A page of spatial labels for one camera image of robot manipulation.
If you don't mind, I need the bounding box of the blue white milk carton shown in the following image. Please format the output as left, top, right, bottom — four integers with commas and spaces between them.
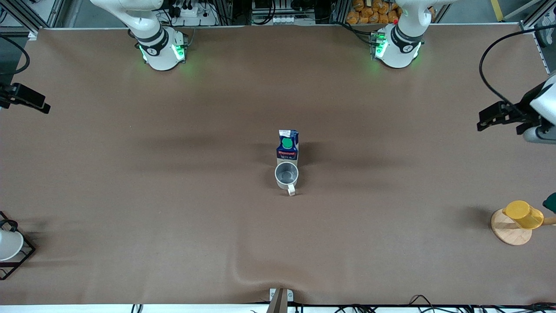
276, 129, 300, 165

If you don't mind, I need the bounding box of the cream ceramic mug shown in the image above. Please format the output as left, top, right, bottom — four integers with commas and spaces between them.
275, 162, 299, 196

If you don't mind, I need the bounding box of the yellow plastic cup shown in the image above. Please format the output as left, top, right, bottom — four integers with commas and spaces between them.
503, 200, 544, 230

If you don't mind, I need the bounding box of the white cup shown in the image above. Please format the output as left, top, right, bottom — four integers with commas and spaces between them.
0, 229, 24, 261

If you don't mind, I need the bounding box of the wooden mug stand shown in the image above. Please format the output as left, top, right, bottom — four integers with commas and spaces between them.
491, 208, 556, 246

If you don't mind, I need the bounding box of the bag of orange pastries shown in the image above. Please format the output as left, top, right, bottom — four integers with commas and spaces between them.
346, 0, 402, 24

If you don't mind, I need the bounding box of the white power strip with plugs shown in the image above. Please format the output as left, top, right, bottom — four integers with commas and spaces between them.
172, 0, 218, 27

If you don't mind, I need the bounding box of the large table cover sheet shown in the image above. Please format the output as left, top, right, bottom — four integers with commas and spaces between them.
0, 24, 556, 306

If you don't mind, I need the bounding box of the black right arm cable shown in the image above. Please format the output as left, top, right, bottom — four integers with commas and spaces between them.
0, 35, 30, 75

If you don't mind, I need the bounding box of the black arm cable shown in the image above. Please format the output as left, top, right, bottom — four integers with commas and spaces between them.
479, 24, 556, 113
0, 35, 30, 75

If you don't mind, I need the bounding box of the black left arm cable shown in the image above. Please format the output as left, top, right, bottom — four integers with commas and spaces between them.
479, 24, 556, 113

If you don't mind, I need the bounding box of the aluminium frame profile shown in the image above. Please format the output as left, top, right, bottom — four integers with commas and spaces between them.
0, 0, 66, 34
519, 0, 556, 74

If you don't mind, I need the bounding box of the black wire rack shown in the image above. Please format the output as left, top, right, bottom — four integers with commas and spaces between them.
0, 211, 36, 281

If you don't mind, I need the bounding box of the black floor cable bundle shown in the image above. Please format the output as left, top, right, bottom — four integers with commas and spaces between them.
295, 295, 556, 313

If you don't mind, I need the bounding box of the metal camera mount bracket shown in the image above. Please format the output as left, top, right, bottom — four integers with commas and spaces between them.
267, 288, 294, 313

